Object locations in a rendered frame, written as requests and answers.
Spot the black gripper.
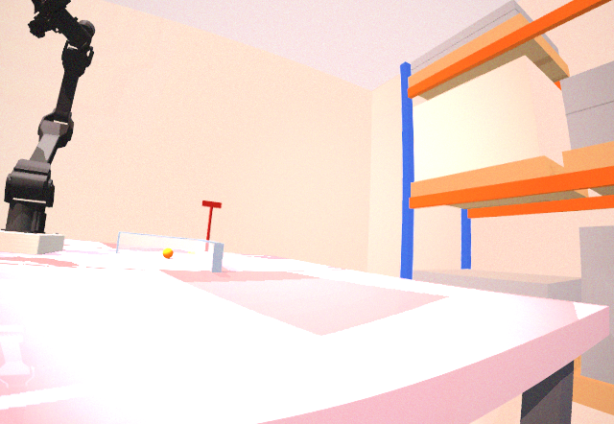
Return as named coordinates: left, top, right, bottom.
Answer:
left=32, top=0, right=79, bottom=35

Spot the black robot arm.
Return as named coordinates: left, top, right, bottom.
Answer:
left=0, top=13, right=96, bottom=234

